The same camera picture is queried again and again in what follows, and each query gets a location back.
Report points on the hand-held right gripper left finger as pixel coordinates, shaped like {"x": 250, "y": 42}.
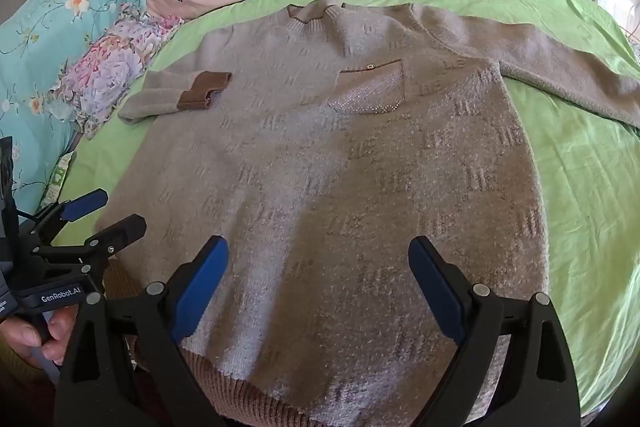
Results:
{"x": 200, "y": 287}

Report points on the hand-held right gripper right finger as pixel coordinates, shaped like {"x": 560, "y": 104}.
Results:
{"x": 440, "y": 287}

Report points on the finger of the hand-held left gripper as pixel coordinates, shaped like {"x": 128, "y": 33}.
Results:
{"x": 117, "y": 234}
{"x": 82, "y": 206}

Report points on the beige knitted sweater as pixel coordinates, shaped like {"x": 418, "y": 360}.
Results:
{"x": 325, "y": 157}

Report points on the person's left hand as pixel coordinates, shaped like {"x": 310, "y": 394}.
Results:
{"x": 60, "y": 327}

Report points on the purple floral frilled pillow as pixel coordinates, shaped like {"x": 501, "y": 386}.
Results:
{"x": 110, "y": 57}

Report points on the teal floral pillow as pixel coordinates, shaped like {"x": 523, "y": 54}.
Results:
{"x": 40, "y": 32}

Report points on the green bed sheet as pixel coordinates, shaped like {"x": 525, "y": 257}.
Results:
{"x": 575, "y": 167}

